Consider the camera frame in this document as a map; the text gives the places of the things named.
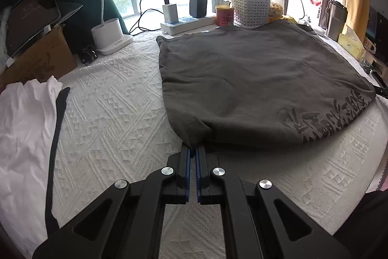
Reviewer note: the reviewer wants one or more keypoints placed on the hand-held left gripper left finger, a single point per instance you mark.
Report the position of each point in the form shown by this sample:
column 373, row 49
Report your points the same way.
column 187, row 174

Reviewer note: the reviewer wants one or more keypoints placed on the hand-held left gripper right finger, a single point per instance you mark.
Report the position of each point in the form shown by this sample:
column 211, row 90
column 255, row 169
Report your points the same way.
column 198, row 174

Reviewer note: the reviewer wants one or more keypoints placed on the dark grey t-shirt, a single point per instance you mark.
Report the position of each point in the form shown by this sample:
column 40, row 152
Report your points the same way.
column 242, row 80

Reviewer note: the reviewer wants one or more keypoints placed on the white power strip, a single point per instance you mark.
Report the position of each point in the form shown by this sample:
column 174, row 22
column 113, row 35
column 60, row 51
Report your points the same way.
column 182, row 26

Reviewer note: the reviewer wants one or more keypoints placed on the black binder clip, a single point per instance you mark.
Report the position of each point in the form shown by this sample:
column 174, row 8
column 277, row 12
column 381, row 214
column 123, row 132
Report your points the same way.
column 89, row 55

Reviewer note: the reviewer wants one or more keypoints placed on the red tin can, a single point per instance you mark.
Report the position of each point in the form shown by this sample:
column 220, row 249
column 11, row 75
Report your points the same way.
column 225, row 17

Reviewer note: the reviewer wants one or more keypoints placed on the white charger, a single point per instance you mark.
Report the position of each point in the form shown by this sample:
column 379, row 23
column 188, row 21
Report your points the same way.
column 169, row 13

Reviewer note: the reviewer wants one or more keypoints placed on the black charger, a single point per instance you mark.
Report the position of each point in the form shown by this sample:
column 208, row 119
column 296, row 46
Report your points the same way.
column 198, row 7

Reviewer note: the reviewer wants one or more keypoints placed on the white cloth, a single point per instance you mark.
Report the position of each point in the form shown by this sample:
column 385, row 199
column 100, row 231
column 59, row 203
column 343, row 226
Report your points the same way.
column 24, row 131

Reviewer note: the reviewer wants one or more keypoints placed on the white perforated basket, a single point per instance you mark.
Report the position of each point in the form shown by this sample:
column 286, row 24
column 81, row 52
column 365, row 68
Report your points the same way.
column 251, row 10

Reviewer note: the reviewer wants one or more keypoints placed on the person's dark clothing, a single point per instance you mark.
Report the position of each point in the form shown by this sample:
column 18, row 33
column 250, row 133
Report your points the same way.
column 369, row 225

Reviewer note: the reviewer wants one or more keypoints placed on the yellow snack bag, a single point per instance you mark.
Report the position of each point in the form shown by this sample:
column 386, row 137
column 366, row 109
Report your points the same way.
column 289, row 18

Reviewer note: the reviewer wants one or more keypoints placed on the clear snack jar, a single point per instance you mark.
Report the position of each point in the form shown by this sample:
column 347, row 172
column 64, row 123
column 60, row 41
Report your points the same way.
column 276, row 8

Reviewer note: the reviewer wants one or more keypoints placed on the cardboard box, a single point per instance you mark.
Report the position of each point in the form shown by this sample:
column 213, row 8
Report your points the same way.
column 42, row 61

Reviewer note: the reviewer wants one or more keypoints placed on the white earbuds case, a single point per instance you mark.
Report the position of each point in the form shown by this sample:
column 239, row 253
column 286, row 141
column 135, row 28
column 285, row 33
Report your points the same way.
column 318, row 30

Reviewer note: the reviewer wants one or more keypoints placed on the small grey figurine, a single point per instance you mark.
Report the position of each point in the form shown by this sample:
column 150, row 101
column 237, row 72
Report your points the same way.
column 366, row 64

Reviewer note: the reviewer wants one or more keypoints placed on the yellow tissue box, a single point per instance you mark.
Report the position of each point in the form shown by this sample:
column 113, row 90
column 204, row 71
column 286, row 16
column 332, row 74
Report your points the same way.
column 351, row 45

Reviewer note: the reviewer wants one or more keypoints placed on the steel tumbler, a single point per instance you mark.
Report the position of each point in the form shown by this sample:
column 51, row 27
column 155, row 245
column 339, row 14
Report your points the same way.
column 336, row 22

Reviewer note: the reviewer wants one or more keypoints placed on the white mug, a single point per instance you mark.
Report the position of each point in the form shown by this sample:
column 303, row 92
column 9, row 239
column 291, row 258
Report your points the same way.
column 369, row 45

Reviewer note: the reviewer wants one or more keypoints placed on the dark tablet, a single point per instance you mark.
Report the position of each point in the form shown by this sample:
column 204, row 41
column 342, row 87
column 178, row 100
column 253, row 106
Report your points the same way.
column 30, row 13

